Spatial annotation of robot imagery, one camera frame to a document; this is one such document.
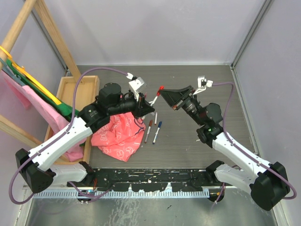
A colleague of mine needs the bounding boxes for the pink garment on hanger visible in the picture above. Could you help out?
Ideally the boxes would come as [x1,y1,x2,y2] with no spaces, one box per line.
[0,70,87,163]

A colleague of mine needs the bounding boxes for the wooden clothes rack frame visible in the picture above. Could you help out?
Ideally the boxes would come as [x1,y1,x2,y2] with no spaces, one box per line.
[0,0,80,147]

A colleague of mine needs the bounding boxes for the short white pen red tip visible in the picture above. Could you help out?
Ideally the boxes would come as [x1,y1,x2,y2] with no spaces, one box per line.
[151,96,158,106]

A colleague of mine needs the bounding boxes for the aluminium corner profile left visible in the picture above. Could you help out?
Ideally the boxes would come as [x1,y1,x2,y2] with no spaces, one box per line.
[32,0,70,76]

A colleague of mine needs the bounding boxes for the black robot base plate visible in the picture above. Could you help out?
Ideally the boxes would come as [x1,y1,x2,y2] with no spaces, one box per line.
[67,168,234,192]

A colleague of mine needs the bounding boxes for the grey-blue hanger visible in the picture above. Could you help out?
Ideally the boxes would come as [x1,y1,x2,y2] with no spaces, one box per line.
[0,58,25,86]

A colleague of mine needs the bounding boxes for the short white pen beside cloth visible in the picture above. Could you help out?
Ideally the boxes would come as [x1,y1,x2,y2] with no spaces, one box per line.
[154,112,158,125]

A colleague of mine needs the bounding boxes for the slotted cable duct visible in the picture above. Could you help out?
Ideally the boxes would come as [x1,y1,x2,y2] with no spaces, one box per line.
[32,190,210,199]

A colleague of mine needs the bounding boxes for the green garment on hanger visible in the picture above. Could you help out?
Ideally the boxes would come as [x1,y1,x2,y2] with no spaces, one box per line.
[6,59,72,122]

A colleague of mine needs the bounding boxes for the aluminium corner profile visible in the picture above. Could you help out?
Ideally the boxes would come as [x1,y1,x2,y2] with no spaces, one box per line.
[32,0,70,76]
[230,0,276,69]

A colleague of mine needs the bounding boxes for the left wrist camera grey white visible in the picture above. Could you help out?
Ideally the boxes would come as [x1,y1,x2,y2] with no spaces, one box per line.
[129,77,147,98]

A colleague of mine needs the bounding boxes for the coral patterned cloth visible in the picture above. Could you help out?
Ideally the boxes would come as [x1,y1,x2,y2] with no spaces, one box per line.
[91,113,146,162]

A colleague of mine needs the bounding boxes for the aluminium corner profile right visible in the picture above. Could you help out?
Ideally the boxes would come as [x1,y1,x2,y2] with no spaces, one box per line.
[230,0,276,69]

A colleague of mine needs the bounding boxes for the white pen brown cap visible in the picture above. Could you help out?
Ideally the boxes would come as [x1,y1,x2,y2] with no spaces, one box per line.
[144,120,153,144]

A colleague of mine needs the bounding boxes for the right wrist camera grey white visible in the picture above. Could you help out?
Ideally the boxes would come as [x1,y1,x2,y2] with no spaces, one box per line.
[193,76,213,95]

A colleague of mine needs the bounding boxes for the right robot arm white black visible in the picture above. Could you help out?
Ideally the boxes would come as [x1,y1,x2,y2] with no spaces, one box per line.
[159,86,290,211]

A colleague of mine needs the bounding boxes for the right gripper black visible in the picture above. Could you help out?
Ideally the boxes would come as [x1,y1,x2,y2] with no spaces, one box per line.
[158,85,205,127]

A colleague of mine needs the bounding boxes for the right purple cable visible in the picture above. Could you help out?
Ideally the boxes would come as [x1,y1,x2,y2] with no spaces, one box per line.
[210,81,297,204]

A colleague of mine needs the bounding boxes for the yellow hanger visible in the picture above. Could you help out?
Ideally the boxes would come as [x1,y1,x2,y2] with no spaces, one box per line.
[0,46,62,105]

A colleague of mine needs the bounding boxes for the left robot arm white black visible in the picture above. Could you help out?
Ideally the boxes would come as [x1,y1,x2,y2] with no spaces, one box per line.
[16,78,155,194]

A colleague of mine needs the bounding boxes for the wooden rack base tray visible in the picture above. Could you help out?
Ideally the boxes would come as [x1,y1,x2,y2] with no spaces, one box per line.
[43,75,100,169]

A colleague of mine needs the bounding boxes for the red pen cap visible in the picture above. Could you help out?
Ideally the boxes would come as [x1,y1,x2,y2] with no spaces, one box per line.
[157,86,164,96]

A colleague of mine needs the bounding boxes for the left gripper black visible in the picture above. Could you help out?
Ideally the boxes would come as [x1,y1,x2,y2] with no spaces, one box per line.
[108,90,154,119]

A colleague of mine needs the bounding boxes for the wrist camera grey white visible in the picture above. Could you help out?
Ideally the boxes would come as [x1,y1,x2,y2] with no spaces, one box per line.
[129,77,147,98]
[193,76,213,95]

